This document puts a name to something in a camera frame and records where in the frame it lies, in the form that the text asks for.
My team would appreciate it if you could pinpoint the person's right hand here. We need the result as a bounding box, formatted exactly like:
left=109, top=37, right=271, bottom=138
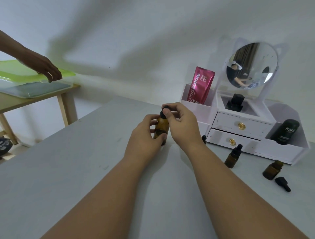
left=161, top=102, right=206, bottom=154

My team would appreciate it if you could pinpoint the person's left hand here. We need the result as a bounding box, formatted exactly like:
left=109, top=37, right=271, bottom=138
left=124, top=114, right=168, bottom=163

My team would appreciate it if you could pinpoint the large amber glass bottle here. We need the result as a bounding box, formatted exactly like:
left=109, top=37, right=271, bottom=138
left=153, top=116, right=170, bottom=146

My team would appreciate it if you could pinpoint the person's right forearm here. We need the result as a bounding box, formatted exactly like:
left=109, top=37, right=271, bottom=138
left=186, top=144, right=309, bottom=239

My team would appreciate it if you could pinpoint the person's left forearm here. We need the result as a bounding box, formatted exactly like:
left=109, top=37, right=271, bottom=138
left=41, top=156, right=159, bottom=239

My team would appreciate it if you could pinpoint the another person's forearm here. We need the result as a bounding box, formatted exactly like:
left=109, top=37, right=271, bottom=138
left=0, top=30, right=31, bottom=65

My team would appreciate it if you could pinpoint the pink cosmetic pouch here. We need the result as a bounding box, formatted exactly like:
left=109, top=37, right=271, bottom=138
left=188, top=66, right=215, bottom=105

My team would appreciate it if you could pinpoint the white organizer drawer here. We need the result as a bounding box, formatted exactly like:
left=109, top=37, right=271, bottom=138
left=206, top=128, right=260, bottom=150
left=212, top=112, right=273, bottom=141

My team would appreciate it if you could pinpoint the black perfume bottle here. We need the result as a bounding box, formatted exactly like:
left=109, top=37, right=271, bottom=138
left=226, top=94, right=245, bottom=113

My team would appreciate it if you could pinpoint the small capped amber dropper bottle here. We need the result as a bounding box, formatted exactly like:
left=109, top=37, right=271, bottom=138
left=224, top=144, right=243, bottom=169

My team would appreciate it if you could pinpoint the round mirror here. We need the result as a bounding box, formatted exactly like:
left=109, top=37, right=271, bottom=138
left=226, top=42, right=279, bottom=90

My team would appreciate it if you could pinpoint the light wooden table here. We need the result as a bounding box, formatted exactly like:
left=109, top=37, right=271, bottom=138
left=0, top=84, right=81, bottom=146

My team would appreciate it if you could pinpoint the white cosmetic organizer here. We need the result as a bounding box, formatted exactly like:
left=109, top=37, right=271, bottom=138
left=180, top=37, right=311, bottom=165

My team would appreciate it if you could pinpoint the small open amber bottle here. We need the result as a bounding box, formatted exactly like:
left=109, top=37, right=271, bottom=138
left=262, top=160, right=284, bottom=181

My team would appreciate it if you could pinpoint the dark green cosmetic bottle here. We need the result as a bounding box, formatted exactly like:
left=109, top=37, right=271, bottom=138
left=276, top=119, right=300, bottom=145

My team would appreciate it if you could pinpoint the loose black dropper cap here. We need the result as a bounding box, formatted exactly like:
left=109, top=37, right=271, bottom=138
left=275, top=176, right=291, bottom=193

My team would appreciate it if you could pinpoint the gray flat sheet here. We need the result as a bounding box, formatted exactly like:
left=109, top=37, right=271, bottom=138
left=4, top=82, right=72, bottom=98

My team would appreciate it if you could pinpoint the clear plastic storage box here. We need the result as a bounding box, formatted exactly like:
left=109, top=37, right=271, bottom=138
left=0, top=74, right=75, bottom=99

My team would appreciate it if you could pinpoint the dark shoe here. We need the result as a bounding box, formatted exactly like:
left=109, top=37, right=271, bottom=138
left=0, top=137, right=13, bottom=157

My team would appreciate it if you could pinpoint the green plastic lid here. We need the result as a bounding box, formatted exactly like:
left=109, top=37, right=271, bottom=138
left=0, top=60, right=76, bottom=84

